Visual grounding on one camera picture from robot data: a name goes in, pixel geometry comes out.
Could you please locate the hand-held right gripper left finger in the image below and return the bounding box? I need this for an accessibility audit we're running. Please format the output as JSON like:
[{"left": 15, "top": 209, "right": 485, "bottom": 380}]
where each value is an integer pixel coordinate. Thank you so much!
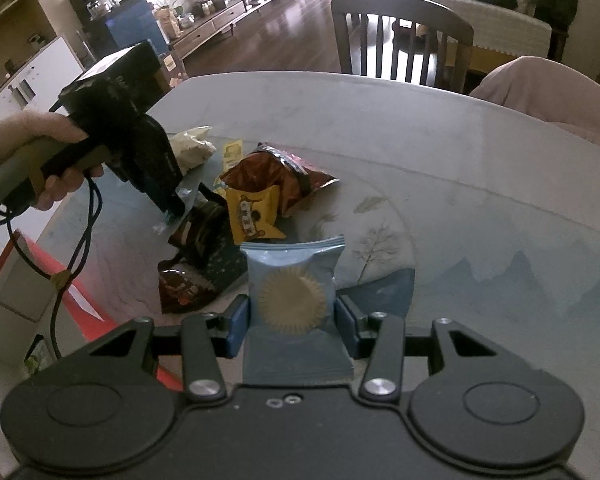
[{"left": 87, "top": 295, "right": 251, "bottom": 403}]

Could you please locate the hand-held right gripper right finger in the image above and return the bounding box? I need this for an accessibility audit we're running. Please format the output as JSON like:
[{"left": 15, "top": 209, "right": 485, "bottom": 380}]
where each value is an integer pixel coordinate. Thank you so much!
[{"left": 334, "top": 295, "right": 501, "bottom": 403}]

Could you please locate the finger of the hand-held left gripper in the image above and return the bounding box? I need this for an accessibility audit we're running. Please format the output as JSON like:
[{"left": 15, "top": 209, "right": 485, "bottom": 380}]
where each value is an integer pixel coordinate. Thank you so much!
[{"left": 152, "top": 191, "right": 187, "bottom": 222}]

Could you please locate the dark glossy snack packet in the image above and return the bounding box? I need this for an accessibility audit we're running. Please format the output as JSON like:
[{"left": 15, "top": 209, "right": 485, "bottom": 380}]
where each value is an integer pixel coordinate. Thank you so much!
[{"left": 167, "top": 184, "right": 249, "bottom": 295}]

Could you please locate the blue snack packet gold circle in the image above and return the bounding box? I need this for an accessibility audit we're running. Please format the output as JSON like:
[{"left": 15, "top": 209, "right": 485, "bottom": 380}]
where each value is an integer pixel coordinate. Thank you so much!
[{"left": 240, "top": 236, "right": 356, "bottom": 387}]

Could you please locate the yellow cartoon jelly pouch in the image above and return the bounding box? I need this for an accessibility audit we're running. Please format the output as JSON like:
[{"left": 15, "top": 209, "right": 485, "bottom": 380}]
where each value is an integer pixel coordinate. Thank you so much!
[{"left": 223, "top": 140, "right": 245, "bottom": 172}]

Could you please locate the red and white cardboard box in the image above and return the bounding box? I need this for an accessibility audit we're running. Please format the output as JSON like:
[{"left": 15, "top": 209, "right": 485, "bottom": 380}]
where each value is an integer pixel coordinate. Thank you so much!
[{"left": 0, "top": 232, "right": 183, "bottom": 461}]

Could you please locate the person's left hand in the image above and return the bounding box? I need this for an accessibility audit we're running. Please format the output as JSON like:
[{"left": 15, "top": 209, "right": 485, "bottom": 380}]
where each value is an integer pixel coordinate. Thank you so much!
[{"left": 0, "top": 112, "right": 106, "bottom": 211}]

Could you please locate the pale cream snack packet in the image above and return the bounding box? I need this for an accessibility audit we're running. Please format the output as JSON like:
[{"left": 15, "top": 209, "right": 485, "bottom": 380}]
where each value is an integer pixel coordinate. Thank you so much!
[{"left": 169, "top": 125, "right": 217, "bottom": 172}]

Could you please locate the brown glossy snack packet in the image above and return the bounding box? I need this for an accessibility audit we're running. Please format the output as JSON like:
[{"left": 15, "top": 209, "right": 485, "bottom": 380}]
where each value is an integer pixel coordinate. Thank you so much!
[{"left": 157, "top": 266, "right": 219, "bottom": 314}]

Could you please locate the black cabinet blue front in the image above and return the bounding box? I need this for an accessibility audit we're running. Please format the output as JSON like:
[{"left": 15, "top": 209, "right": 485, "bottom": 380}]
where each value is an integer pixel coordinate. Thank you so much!
[{"left": 69, "top": 0, "right": 172, "bottom": 63}]

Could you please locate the yellow square snack packet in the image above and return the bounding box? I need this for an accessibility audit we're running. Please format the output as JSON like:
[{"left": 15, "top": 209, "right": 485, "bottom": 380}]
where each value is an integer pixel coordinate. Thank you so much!
[{"left": 227, "top": 185, "right": 287, "bottom": 246}]

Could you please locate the brown chips bag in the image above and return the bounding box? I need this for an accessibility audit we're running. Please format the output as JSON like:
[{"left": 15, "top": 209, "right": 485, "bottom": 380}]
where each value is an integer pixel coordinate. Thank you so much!
[{"left": 219, "top": 142, "right": 341, "bottom": 219}]

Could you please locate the wooden shelf white cabinet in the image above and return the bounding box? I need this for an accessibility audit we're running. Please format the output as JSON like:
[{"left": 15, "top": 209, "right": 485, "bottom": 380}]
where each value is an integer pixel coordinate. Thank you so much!
[{"left": 0, "top": 0, "right": 87, "bottom": 113}]

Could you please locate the wooden television console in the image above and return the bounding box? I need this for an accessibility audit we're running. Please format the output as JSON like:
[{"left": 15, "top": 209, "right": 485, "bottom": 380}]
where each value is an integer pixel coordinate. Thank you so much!
[{"left": 169, "top": 0, "right": 302, "bottom": 62}]

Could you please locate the green snack packet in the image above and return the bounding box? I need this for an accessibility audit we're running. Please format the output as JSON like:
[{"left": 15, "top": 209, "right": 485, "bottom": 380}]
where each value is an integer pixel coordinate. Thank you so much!
[{"left": 26, "top": 336, "right": 57, "bottom": 377}]

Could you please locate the dark wooden slatted chair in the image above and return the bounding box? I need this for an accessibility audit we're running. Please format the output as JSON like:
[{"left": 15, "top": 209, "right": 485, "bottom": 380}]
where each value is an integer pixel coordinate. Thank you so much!
[{"left": 330, "top": 0, "right": 476, "bottom": 94}]

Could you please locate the pink covered chair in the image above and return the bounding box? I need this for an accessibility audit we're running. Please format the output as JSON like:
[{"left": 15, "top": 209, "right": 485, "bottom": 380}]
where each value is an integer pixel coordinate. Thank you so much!
[{"left": 469, "top": 55, "right": 600, "bottom": 157}]

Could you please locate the beige sofa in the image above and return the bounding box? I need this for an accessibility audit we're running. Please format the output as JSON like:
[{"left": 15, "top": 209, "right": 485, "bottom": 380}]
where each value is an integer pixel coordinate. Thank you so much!
[{"left": 429, "top": 0, "right": 579, "bottom": 63}]

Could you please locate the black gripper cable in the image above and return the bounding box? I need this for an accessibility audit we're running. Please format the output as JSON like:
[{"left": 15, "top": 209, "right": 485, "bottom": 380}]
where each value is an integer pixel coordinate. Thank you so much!
[{"left": 0, "top": 179, "right": 103, "bottom": 361}]

